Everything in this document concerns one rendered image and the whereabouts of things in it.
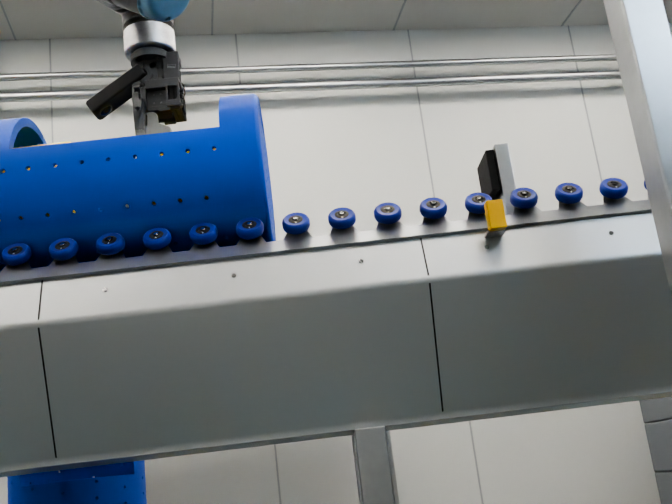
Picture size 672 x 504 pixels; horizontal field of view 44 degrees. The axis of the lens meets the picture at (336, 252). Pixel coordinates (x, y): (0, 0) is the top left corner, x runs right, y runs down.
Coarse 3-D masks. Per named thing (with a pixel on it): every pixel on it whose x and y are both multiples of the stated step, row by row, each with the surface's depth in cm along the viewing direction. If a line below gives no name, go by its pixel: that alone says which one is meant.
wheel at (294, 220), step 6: (288, 216) 136; (294, 216) 135; (300, 216) 135; (306, 216) 135; (282, 222) 135; (288, 222) 134; (294, 222) 134; (300, 222) 134; (306, 222) 134; (288, 228) 134; (294, 228) 133; (300, 228) 133; (306, 228) 134; (294, 234) 134
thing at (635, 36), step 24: (624, 0) 117; (648, 0) 117; (624, 24) 117; (648, 24) 116; (624, 48) 118; (648, 48) 115; (624, 72) 119; (648, 72) 114; (648, 96) 113; (648, 120) 113; (648, 144) 114; (648, 168) 114; (648, 192) 115
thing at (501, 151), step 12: (504, 144) 145; (492, 156) 145; (504, 156) 144; (480, 168) 150; (492, 168) 144; (504, 168) 144; (480, 180) 151; (492, 180) 144; (504, 180) 143; (492, 192) 144; (504, 192) 142; (504, 204) 142
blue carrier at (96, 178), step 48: (240, 96) 143; (0, 144) 135; (96, 144) 135; (144, 144) 135; (192, 144) 134; (240, 144) 135; (0, 192) 133; (48, 192) 133; (96, 192) 133; (144, 192) 134; (192, 192) 134; (240, 192) 134; (0, 240) 135; (48, 240) 135; (96, 240) 136
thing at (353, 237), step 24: (480, 216) 136; (528, 216) 135; (552, 216) 134; (576, 216) 134; (600, 216) 134; (240, 240) 135; (264, 240) 134; (288, 240) 134; (312, 240) 133; (336, 240) 133; (360, 240) 133; (384, 240) 133; (24, 264) 134; (72, 264) 133; (96, 264) 132; (120, 264) 132; (144, 264) 131; (168, 264) 131
